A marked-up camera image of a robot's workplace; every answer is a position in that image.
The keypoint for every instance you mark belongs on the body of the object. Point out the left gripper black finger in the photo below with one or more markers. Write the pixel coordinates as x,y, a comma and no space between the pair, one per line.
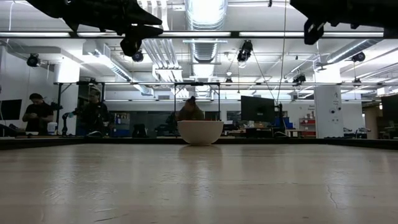
147,31
146,19

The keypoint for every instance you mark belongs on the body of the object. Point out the white ceramic bowl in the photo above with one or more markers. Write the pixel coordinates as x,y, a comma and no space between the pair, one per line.
199,132

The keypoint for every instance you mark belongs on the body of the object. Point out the black aluminium table frame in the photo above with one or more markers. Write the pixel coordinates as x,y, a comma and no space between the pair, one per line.
93,142

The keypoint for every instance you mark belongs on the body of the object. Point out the white plastic tub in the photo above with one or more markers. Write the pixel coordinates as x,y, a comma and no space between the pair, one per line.
53,128

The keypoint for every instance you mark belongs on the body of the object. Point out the white rectangular air duct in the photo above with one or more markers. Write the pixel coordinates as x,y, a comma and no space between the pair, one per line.
93,49

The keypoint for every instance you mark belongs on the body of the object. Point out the black monitor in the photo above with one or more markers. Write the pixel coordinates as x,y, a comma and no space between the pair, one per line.
258,109
11,109
390,107

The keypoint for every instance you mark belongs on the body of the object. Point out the blue storage crate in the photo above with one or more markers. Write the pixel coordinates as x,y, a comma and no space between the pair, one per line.
119,133
284,123

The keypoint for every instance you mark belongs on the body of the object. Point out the black metal rig frame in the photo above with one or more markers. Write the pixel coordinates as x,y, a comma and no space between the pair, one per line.
59,102

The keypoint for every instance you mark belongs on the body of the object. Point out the white pillar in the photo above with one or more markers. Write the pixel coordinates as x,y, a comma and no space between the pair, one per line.
326,105

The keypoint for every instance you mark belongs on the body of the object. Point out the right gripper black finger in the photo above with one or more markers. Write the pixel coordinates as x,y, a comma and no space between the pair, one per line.
303,6

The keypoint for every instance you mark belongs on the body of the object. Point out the black backpack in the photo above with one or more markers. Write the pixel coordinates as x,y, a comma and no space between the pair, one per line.
140,130

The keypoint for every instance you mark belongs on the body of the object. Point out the black beam with light strips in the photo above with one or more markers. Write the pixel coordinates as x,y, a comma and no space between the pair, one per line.
234,34

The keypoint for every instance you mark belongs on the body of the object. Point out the person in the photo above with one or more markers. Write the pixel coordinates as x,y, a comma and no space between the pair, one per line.
37,115
94,115
191,112

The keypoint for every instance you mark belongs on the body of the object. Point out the silver ventilation duct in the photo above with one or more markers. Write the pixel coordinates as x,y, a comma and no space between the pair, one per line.
348,51
205,49

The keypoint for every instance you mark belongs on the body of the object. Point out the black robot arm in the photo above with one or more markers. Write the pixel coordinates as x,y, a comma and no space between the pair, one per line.
64,124
171,123

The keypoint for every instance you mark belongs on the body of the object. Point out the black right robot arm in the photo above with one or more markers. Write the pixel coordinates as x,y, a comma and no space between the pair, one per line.
379,12

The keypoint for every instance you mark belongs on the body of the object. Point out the red shelf unit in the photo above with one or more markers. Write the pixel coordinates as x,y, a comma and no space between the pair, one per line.
308,127

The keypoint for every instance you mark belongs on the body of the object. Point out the black spotlight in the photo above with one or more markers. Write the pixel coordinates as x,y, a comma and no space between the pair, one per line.
228,80
299,78
33,60
139,58
359,56
245,49

